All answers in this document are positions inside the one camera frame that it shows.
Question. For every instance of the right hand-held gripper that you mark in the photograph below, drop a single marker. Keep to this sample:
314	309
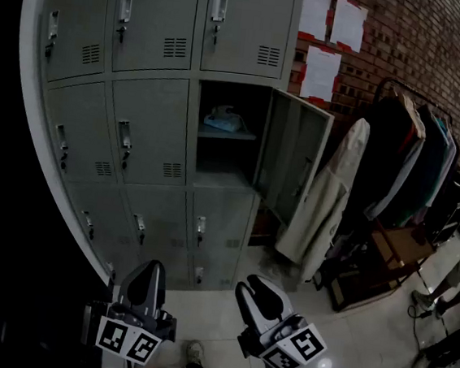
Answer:
294	345

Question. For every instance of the black low cart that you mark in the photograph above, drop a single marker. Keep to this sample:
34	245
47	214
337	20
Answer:
358	286

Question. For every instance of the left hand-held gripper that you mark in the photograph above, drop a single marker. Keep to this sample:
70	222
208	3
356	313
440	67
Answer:
116	334

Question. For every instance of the black shelf trolley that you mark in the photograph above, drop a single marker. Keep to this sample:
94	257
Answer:
458	207

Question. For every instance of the black metal clothes rack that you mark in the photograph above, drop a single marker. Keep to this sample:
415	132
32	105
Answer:
387	83

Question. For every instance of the grey locker door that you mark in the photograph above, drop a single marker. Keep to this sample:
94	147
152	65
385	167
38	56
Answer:
294	157

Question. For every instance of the brown wooden box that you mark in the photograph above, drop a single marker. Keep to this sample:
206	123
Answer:
405	246

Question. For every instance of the grey metal locker cabinet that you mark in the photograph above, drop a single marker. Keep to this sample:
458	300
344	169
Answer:
150	130

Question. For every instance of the beige hanging coat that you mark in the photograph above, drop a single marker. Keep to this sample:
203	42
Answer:
326	197

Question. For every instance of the person's grey shoe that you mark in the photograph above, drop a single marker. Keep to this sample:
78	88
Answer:
195	352

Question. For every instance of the light blue item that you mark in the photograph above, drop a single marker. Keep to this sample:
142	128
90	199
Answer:
222	122

